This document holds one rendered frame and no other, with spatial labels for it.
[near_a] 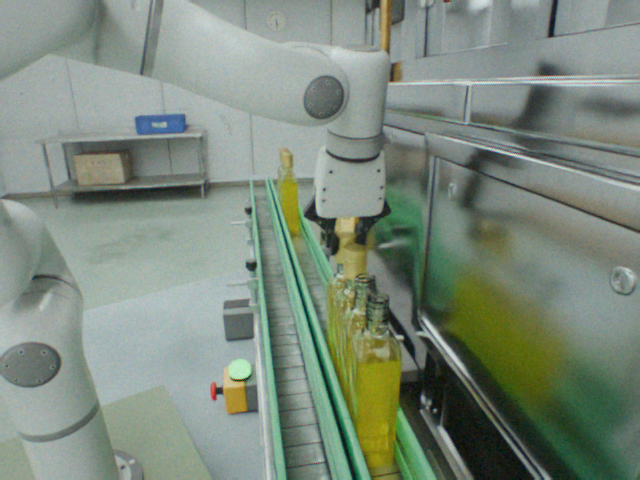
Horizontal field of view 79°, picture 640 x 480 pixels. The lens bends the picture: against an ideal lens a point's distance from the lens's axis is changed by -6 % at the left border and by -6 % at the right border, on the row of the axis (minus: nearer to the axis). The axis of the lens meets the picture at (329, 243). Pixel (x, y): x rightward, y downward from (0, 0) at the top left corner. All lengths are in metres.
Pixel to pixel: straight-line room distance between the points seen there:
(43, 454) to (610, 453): 0.60
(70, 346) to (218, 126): 5.84
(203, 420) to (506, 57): 0.82
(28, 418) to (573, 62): 0.68
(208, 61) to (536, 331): 0.42
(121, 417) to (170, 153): 5.73
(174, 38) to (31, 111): 6.47
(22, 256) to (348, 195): 0.40
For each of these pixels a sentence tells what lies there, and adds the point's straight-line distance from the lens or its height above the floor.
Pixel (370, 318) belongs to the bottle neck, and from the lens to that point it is 0.50.
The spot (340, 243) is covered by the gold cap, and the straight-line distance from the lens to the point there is 0.64.
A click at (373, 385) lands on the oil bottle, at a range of 0.54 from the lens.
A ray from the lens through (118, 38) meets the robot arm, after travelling 0.45.
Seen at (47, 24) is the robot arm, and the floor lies 1.43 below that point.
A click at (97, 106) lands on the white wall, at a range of 6.57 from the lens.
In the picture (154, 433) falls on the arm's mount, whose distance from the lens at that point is 0.80.
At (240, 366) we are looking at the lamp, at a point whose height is 0.85.
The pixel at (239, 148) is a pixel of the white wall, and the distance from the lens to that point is 6.31.
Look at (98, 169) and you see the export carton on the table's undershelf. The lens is 6.01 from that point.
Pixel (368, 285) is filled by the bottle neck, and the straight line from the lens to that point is 0.54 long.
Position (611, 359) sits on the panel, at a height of 1.18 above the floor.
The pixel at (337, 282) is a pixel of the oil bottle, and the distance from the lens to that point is 0.66.
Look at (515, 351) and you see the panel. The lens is 0.49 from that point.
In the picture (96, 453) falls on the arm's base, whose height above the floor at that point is 0.94.
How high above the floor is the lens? 1.38
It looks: 21 degrees down
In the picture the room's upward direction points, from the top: straight up
